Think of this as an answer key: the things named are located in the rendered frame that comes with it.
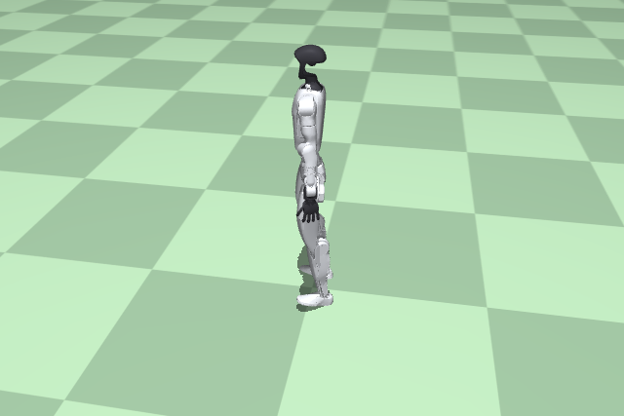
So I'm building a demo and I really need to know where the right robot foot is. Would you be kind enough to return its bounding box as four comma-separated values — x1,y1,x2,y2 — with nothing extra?
299,265,333,280

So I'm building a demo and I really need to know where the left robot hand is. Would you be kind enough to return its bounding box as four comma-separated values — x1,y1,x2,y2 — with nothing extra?
296,187,320,223

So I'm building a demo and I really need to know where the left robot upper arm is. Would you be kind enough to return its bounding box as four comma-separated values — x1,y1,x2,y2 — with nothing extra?
297,95,317,157

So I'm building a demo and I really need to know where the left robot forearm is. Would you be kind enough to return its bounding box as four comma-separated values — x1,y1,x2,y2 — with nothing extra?
301,145,318,197

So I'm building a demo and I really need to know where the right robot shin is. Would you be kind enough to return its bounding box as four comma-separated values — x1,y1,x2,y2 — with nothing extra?
318,213,327,237

